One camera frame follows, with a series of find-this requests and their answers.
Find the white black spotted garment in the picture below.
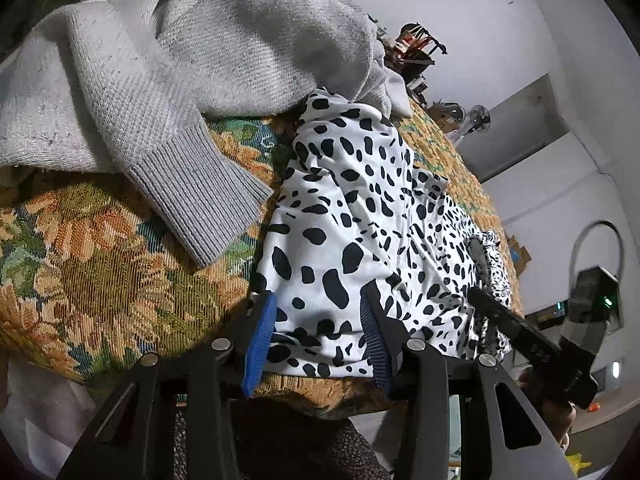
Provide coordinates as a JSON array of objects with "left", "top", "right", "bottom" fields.
[{"left": 247, "top": 87, "right": 516, "bottom": 378}]

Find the grey knit sweater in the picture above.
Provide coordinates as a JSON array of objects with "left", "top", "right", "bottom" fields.
[{"left": 0, "top": 0, "right": 413, "bottom": 268}]

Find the brown cardboard box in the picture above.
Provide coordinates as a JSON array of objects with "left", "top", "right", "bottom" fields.
[{"left": 432, "top": 105, "right": 463, "bottom": 133}]

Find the sunflower print bedspread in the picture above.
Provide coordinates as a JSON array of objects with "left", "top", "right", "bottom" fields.
[{"left": 0, "top": 95, "right": 526, "bottom": 421}]

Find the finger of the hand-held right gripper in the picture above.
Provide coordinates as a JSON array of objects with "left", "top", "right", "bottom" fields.
[{"left": 467, "top": 285, "right": 560, "bottom": 367}]

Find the dark electric fan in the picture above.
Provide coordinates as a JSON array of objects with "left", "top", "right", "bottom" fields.
[{"left": 467, "top": 105, "right": 492, "bottom": 133}]

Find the person's right hand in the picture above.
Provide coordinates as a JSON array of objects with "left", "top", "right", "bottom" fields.
[{"left": 520, "top": 366, "right": 577, "bottom": 455}]

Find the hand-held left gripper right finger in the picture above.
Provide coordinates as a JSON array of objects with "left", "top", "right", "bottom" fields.
[{"left": 360, "top": 280, "right": 576, "bottom": 480}]

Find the white cloth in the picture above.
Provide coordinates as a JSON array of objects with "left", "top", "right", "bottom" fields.
[{"left": 0, "top": 355, "right": 96, "bottom": 478}]

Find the cardboard box with blue item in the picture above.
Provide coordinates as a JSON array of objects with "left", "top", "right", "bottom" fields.
[{"left": 505, "top": 232, "right": 533, "bottom": 276}]

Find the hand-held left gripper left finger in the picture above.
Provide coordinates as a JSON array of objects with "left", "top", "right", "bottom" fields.
[{"left": 57, "top": 290, "right": 278, "bottom": 480}]

